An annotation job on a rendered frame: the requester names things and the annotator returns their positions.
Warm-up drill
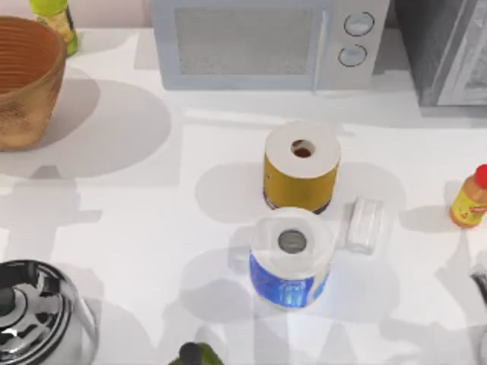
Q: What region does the yellow-wrapped paper roll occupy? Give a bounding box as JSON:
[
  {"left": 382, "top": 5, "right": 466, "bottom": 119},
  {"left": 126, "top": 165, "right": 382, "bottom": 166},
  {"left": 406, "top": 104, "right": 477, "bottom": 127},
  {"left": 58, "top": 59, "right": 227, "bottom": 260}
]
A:
[{"left": 262, "top": 121, "right": 342, "bottom": 214}]

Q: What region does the blue-wrapped paper roll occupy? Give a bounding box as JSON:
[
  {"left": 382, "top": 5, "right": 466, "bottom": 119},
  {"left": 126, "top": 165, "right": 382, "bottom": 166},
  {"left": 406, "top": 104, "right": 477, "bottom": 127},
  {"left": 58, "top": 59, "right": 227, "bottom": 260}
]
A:
[{"left": 248, "top": 207, "right": 336, "bottom": 309}]

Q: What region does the clear glass cup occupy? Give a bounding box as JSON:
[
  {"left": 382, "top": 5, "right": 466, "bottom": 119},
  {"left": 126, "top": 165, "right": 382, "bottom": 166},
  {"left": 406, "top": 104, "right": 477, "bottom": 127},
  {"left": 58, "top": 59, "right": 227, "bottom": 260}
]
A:
[{"left": 344, "top": 196, "right": 384, "bottom": 256}]

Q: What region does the pale microwave oven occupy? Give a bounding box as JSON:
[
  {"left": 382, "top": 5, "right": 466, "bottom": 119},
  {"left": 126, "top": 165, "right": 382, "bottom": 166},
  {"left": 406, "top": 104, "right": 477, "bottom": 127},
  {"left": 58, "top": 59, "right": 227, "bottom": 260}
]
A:
[{"left": 147, "top": 0, "right": 391, "bottom": 94}]

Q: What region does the microwave knob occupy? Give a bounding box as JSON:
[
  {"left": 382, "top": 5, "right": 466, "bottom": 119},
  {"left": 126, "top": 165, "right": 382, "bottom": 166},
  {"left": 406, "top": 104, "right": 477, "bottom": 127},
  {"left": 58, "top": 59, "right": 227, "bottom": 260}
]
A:
[
  {"left": 343, "top": 11, "right": 376, "bottom": 37},
  {"left": 337, "top": 43, "right": 369, "bottom": 68}
]

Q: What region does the orange bottle with red cap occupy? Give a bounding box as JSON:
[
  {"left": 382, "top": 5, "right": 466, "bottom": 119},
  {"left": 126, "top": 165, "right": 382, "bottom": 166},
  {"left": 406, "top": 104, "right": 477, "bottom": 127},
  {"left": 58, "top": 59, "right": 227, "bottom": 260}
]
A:
[{"left": 449, "top": 163, "right": 487, "bottom": 229}]

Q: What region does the brown woven basket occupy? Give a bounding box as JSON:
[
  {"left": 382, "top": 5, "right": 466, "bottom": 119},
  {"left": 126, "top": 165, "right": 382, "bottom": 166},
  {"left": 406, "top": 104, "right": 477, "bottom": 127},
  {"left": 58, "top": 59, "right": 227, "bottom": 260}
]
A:
[{"left": 0, "top": 15, "right": 68, "bottom": 152}]

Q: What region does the yellow-green bottle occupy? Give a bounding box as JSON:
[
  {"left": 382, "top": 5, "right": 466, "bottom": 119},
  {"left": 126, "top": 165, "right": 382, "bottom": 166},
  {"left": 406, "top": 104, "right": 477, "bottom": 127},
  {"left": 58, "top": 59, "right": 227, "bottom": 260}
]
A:
[{"left": 28, "top": 0, "right": 78, "bottom": 57}]

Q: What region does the shiny metal object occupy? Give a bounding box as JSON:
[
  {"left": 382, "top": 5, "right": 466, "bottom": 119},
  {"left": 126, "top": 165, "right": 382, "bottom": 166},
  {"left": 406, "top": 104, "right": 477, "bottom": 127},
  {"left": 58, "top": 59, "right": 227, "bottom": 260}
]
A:
[{"left": 469, "top": 265, "right": 487, "bottom": 301}]

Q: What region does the microwave door handle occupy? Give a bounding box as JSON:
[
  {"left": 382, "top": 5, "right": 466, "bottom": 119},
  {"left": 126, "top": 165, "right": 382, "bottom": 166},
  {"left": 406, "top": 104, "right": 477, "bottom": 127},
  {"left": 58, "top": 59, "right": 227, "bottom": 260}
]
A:
[{"left": 311, "top": 9, "right": 329, "bottom": 95}]

